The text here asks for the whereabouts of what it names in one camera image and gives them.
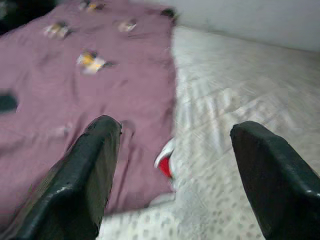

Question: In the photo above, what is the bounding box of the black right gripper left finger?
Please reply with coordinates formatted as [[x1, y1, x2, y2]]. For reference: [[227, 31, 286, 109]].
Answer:
[[13, 114, 123, 240]]

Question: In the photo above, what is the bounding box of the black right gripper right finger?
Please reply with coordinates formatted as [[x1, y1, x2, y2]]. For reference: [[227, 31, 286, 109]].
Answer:
[[229, 120, 320, 240]]

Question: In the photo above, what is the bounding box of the pink cartoon print blanket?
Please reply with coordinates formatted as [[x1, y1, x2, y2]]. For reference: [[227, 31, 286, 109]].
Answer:
[[0, 0, 179, 226]]

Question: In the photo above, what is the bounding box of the beige quilted mattress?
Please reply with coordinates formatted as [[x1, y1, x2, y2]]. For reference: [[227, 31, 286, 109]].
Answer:
[[96, 24, 320, 240]]

